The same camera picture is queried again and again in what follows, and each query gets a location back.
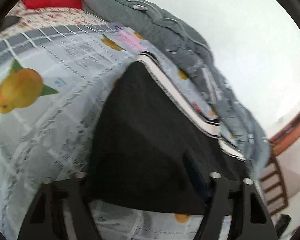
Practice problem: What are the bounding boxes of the black pants with white stripe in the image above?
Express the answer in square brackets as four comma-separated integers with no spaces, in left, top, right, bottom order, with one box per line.
[87,51,248,215]

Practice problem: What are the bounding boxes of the wooden footboard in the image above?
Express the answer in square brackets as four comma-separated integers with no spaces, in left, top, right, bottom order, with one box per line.
[259,112,300,217]

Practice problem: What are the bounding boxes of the fruit print grey bedsheet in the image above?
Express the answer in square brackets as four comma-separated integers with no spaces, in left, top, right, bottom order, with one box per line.
[0,24,243,239]

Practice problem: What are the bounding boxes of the floral print sheet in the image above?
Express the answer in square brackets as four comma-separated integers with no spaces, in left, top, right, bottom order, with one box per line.
[0,1,106,40]

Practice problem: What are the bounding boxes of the black phone on bed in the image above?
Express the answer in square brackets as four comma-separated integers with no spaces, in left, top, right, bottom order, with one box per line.
[0,15,20,31]

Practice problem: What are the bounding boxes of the grey quilted blanket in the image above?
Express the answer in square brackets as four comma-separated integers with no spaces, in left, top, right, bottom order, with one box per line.
[81,0,270,179]

